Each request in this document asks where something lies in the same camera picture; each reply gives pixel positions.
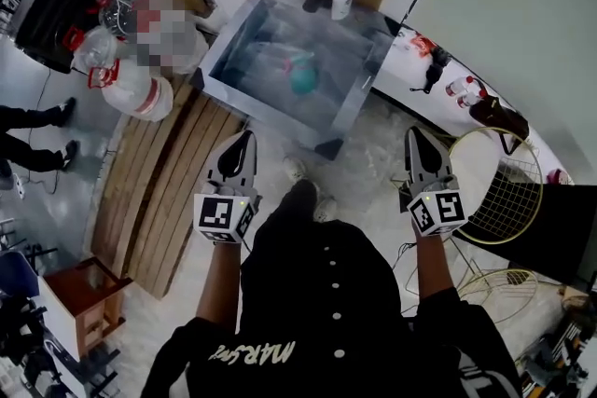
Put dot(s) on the person's left white shoe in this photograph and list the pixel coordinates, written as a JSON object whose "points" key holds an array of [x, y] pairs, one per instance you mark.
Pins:
{"points": [[295, 168]]}

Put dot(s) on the person's left hand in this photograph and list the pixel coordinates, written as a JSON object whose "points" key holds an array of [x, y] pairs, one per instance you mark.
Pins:
{"points": [[224, 190]]}

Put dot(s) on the person's white shoe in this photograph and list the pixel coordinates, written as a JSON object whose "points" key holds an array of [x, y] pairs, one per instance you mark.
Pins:
{"points": [[325, 209], [295, 168]]}

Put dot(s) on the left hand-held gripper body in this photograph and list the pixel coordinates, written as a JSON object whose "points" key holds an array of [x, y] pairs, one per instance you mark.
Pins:
{"points": [[219, 216]]}

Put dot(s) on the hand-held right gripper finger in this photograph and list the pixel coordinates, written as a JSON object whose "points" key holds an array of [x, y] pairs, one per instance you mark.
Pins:
{"points": [[445, 168], [410, 168]]}

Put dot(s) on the person's black trousers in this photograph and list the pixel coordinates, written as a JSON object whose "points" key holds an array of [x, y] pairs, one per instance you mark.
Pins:
{"points": [[298, 202]]}

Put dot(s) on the person's right forearm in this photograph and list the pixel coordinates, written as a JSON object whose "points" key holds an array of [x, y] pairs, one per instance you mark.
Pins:
{"points": [[431, 268]]}

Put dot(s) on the person's black shirt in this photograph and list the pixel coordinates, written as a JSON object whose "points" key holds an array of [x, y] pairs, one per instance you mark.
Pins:
{"points": [[326, 293]]}

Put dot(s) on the teal spray bottle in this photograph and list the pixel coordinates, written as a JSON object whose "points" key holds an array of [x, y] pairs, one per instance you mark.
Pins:
{"points": [[304, 81]]}

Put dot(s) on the wooden stool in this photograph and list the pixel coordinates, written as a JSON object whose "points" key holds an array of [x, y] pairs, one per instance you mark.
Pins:
{"points": [[93, 293]]}

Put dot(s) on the black metal rack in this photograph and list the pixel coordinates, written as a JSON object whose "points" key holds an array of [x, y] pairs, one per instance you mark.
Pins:
{"points": [[28, 340]]}

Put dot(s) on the clear plastic storage box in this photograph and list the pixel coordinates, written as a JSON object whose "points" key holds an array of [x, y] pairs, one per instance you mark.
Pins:
{"points": [[280, 107]]}

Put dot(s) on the person's left forearm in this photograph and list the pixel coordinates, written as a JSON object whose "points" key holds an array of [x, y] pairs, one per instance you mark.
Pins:
{"points": [[219, 284]]}

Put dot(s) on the person's right hand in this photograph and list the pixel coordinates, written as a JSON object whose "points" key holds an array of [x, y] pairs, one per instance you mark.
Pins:
{"points": [[443, 184]]}

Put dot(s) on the wooden slatted platform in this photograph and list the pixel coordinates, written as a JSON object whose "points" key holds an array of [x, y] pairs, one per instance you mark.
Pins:
{"points": [[154, 200]]}

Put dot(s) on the red white packet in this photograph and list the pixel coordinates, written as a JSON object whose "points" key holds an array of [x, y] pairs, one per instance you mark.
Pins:
{"points": [[422, 45]]}

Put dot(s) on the red round container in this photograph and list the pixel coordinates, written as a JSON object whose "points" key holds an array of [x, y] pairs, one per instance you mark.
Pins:
{"points": [[559, 177]]}

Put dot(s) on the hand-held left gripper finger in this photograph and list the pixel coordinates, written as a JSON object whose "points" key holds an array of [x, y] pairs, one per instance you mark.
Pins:
{"points": [[215, 170], [253, 168]]}

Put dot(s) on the white low shelf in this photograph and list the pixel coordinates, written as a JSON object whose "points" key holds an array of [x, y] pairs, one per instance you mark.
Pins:
{"points": [[401, 70]]}

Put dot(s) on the large black box cabinet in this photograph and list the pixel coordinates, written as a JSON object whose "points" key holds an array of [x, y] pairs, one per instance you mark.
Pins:
{"points": [[559, 237]]}

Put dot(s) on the black metal cabinet grey top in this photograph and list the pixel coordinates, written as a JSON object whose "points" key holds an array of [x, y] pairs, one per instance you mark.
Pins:
{"points": [[51, 14]]}

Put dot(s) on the white power strip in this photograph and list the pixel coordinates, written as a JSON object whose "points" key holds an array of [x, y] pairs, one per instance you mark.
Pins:
{"points": [[18, 186]]}

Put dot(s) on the blue chair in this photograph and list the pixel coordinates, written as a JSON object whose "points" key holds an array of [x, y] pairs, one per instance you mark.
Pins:
{"points": [[16, 275]]}

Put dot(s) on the person's right white shoe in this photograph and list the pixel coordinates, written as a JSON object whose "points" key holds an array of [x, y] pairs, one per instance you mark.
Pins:
{"points": [[325, 209]]}

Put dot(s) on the dark brown bag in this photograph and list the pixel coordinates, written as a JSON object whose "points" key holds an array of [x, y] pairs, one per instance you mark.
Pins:
{"points": [[499, 116]]}

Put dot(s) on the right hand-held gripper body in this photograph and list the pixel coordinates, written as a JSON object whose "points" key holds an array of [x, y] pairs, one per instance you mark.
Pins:
{"points": [[438, 212]]}

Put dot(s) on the black handheld device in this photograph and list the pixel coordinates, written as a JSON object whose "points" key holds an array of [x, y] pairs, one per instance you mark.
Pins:
{"points": [[438, 60]]}

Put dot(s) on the white round seat cushion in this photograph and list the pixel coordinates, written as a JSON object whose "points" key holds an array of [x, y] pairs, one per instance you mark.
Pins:
{"points": [[476, 182]]}

